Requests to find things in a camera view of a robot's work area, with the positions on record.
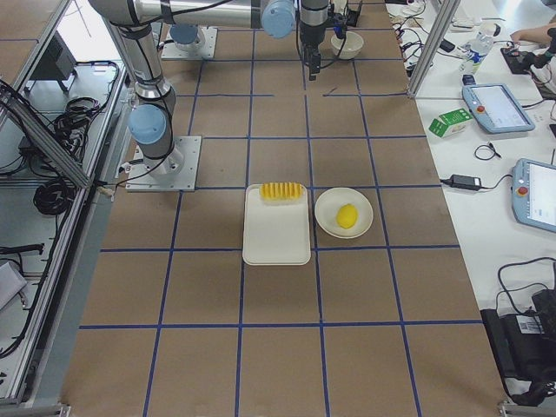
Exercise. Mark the yellow ridged bread loaf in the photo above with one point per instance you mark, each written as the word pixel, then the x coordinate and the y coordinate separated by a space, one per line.
pixel 281 192

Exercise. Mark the cream round plate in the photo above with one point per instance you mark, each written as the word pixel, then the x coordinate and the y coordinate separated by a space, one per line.
pixel 328 204

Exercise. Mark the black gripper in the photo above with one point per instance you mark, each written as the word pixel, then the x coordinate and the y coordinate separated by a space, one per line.
pixel 310 46

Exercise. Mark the blue teach pendant near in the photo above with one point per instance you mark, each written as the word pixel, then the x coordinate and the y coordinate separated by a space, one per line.
pixel 533 194

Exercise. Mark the white rectangular tray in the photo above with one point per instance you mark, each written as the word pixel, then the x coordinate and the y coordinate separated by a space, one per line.
pixel 275 234

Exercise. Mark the black dish rack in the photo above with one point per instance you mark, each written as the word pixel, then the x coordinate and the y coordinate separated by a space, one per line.
pixel 349 10

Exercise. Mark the clear water bottle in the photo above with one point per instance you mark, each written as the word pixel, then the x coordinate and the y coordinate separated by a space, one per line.
pixel 474 51

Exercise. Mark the blue teach pendant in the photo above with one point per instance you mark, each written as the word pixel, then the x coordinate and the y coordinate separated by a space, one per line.
pixel 533 194
pixel 495 108

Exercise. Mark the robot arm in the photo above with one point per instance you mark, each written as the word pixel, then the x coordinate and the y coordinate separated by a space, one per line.
pixel 308 19
pixel 151 122

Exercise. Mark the aluminium frame post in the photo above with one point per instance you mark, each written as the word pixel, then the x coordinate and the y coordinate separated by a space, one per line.
pixel 439 28

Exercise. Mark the green white carton box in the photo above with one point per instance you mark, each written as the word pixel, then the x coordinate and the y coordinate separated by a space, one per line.
pixel 450 123

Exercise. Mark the blue teach pendant far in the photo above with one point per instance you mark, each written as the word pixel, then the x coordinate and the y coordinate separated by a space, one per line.
pixel 495 108

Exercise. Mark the black power adapter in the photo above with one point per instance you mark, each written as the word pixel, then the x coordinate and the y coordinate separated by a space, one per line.
pixel 465 182

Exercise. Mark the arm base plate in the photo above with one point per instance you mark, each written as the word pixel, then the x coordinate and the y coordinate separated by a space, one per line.
pixel 177 173
pixel 189 42

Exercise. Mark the yellow lemon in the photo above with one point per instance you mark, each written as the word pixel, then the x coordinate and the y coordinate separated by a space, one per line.
pixel 347 216

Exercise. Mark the person forearm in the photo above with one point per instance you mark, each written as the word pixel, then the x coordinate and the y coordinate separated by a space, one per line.
pixel 533 35

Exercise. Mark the white ceramic bowl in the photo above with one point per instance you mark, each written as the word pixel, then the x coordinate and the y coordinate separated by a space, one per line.
pixel 347 48

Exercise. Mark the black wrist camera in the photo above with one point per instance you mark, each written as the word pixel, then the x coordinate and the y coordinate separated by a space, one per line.
pixel 340 25

